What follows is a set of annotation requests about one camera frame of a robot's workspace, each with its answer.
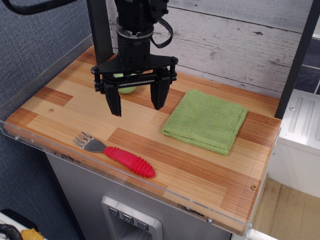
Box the left dark metal post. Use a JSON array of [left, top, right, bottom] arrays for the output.
[[86, 0, 114, 66]]

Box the yellow and black object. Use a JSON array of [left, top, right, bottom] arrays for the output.
[[0, 209, 46, 240]]

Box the green cloth napkin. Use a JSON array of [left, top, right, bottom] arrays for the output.
[[162, 89, 248, 156]]

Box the red handled metal fork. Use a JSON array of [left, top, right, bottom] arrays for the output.
[[73, 131, 156, 178]]

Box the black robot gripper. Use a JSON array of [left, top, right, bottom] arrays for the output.
[[91, 25, 178, 117]]

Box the light green ball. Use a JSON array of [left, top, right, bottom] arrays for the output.
[[113, 73, 137, 94]]

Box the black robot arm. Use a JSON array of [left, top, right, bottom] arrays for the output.
[[87, 0, 178, 116]]

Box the white ribbed appliance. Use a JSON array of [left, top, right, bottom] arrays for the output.
[[267, 89, 320, 197]]

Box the right dark metal post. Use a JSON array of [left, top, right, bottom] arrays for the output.
[[274, 0, 320, 120]]

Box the black braided sleeved cable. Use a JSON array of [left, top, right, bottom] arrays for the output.
[[4, 0, 78, 15]]

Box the grey cabinet with dispenser panel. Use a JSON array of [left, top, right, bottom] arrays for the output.
[[47, 154, 232, 240]]

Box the dark metal post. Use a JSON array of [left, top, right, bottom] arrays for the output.
[[274, 0, 320, 120], [86, 0, 114, 66]]

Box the black flat ribbon cable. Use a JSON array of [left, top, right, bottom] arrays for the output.
[[149, 17, 174, 50]]

